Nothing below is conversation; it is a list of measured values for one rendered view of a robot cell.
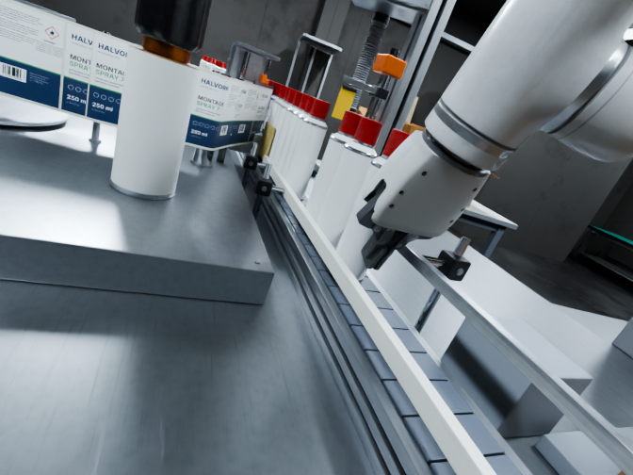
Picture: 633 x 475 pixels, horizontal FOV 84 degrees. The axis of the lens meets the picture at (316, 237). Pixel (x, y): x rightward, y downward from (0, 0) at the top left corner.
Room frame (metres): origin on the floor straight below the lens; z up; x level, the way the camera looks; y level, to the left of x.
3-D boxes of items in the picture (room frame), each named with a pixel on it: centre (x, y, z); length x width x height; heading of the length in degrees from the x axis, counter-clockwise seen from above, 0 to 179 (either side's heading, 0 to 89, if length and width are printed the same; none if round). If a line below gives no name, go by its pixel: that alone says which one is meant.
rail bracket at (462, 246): (0.42, -0.16, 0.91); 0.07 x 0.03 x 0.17; 116
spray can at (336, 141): (0.59, 0.01, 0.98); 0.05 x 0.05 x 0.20
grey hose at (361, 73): (0.88, 0.03, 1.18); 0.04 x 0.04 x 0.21
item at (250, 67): (1.03, 0.32, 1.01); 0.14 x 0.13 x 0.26; 26
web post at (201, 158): (0.73, 0.28, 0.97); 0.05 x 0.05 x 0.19
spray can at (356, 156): (0.54, -0.02, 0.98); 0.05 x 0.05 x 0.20
